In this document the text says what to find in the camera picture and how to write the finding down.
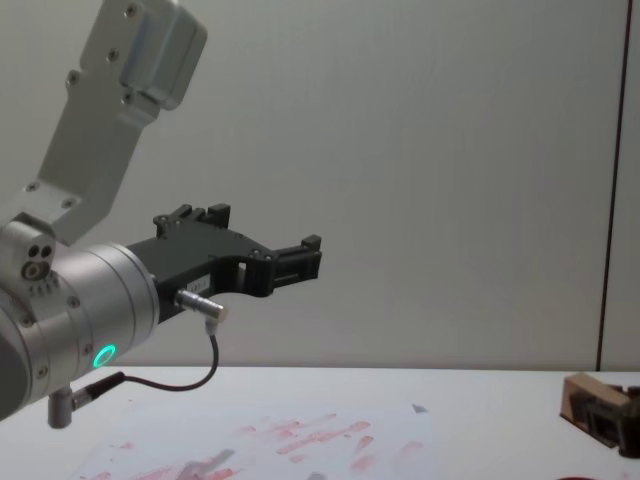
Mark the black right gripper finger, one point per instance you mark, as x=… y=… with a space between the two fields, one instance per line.
x=631 y=425

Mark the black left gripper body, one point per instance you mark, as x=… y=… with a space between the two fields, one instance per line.
x=200 y=260

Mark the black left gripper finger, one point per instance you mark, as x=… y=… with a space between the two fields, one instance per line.
x=192 y=220
x=297 y=262

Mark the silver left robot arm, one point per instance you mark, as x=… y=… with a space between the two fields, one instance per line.
x=90 y=300

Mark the wooden block with dark base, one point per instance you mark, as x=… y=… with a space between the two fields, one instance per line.
x=590 y=400

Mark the white paper with red marks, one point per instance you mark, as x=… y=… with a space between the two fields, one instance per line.
x=280 y=440

